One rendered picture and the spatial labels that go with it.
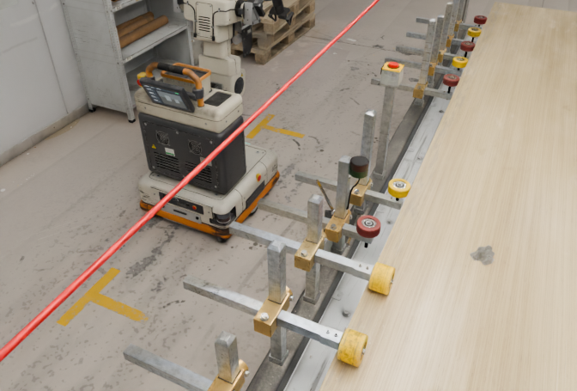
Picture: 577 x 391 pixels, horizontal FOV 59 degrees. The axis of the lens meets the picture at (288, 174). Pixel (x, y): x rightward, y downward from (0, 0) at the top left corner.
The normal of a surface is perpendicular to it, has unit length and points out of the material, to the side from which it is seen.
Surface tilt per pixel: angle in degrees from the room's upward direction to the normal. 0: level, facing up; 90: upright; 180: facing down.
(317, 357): 0
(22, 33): 90
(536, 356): 0
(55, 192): 0
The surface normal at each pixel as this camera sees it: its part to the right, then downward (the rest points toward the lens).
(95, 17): -0.43, 0.53
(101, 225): 0.00, -0.81
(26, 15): 0.90, 0.25
